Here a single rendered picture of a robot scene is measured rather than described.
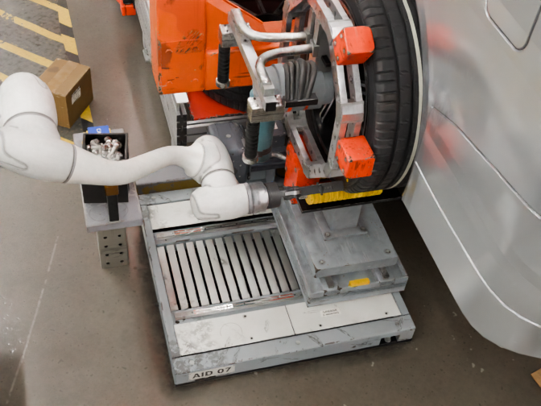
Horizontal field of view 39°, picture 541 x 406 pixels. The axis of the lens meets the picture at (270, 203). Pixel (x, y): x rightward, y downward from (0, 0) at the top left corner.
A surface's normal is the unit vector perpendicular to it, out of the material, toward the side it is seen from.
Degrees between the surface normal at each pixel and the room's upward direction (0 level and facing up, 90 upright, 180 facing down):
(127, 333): 0
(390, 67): 46
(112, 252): 90
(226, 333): 0
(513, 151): 90
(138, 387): 0
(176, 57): 90
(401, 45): 37
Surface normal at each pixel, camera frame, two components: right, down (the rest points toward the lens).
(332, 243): 0.08, -0.69
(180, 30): 0.26, 0.71
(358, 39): 0.22, -0.15
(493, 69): -0.96, 0.14
